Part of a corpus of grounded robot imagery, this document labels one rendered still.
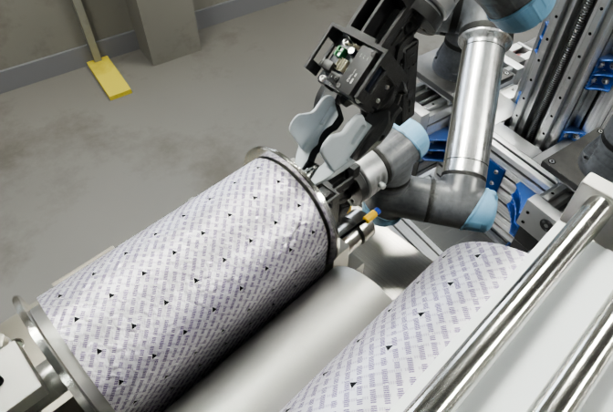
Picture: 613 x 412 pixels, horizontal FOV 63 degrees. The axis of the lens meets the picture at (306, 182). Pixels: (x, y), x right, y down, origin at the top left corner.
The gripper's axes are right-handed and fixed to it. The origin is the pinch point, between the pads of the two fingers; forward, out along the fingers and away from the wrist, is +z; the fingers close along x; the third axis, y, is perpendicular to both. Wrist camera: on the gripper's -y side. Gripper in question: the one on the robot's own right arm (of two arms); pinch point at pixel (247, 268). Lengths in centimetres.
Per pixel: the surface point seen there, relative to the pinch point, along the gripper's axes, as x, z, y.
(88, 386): 10.7, 22.0, 19.3
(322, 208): 11.3, -2.2, 20.5
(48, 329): 6.0, 22.0, 21.6
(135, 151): -150, -41, -109
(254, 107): -136, -104, -109
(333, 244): 12.9, -2.2, 16.2
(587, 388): 35, 6, 36
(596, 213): 30.7, -2.7, 36.4
